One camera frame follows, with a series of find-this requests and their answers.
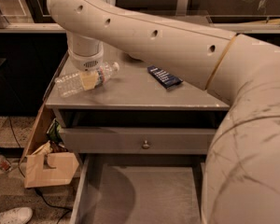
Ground round metal drawer knob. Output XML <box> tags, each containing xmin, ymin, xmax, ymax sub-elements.
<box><xmin>142</xmin><ymin>140</ymin><xmax>150</xmax><ymax>149</ymax></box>

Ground grey top drawer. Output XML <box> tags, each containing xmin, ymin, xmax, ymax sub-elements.
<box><xmin>60</xmin><ymin>127</ymin><xmax>216</xmax><ymax>155</ymax></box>

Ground green snack bag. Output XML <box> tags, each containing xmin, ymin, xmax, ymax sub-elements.
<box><xmin>46</xmin><ymin>119</ymin><xmax>62</xmax><ymax>143</ymax></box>

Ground white sneaker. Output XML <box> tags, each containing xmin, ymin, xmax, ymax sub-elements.
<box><xmin>0</xmin><ymin>207</ymin><xmax>33</xmax><ymax>224</ymax></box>

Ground open grey middle drawer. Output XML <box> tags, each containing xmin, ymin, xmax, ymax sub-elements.
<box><xmin>70</xmin><ymin>154</ymin><xmax>204</xmax><ymax>224</ymax></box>

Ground brown cardboard box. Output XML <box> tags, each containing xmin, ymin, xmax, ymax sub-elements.
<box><xmin>20</xmin><ymin>105</ymin><xmax>79</xmax><ymax>189</ymax></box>

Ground clear plastic water bottle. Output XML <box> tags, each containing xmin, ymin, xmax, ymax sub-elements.
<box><xmin>55</xmin><ymin>63</ymin><xmax>119</xmax><ymax>97</ymax></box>

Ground dark blue snack packet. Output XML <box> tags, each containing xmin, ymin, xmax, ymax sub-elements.
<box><xmin>147</xmin><ymin>65</ymin><xmax>183</xmax><ymax>89</ymax></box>

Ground grey metal railing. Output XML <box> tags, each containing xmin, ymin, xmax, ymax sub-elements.
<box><xmin>0</xmin><ymin>0</ymin><xmax>280</xmax><ymax>34</ymax></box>

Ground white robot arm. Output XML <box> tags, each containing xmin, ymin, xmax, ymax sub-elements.
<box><xmin>47</xmin><ymin>0</ymin><xmax>280</xmax><ymax>224</ymax></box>

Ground small bottle on floor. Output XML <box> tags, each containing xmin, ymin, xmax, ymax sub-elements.
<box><xmin>0</xmin><ymin>155</ymin><xmax>12</xmax><ymax>173</ymax></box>

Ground grey drawer cabinet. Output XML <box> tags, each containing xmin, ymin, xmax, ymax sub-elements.
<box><xmin>42</xmin><ymin>14</ymin><xmax>231</xmax><ymax>224</ymax></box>

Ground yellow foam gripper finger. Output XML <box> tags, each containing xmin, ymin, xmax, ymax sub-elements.
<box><xmin>80</xmin><ymin>71</ymin><xmax>99</xmax><ymax>91</ymax></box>

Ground white paper bowl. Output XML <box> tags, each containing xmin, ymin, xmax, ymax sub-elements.
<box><xmin>128</xmin><ymin>54</ymin><xmax>142</xmax><ymax>61</ymax></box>

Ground black floor cable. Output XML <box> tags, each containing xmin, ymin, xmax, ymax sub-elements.
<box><xmin>7</xmin><ymin>116</ymin><xmax>73</xmax><ymax>224</ymax></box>

